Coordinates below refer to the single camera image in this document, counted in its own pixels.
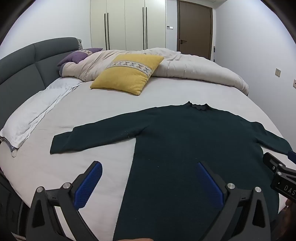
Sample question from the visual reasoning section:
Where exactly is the grey upholstered headboard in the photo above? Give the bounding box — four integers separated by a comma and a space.
0, 37, 83, 130

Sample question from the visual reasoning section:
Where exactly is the brown door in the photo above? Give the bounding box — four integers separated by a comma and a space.
177, 0, 213, 61

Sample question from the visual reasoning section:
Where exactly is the yellow patterned pillow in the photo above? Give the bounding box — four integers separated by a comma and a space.
90, 54, 164, 96

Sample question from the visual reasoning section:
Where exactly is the white bed mattress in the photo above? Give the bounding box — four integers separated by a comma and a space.
0, 75, 287, 241

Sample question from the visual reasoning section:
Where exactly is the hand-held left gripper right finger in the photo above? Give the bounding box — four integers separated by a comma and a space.
196, 161, 271, 241

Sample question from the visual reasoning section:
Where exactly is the dark green sweater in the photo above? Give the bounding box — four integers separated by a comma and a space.
50, 101, 293, 241

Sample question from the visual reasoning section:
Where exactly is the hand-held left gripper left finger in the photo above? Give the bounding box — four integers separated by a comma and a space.
29, 161, 103, 241

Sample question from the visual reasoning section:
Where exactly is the beige duvet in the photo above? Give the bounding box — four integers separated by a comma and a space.
62, 47, 249, 95

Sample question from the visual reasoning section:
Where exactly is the purple pillow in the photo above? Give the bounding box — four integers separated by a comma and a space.
57, 48, 103, 77

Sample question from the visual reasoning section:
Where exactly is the cream wardrobe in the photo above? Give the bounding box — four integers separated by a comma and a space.
90, 0, 166, 51

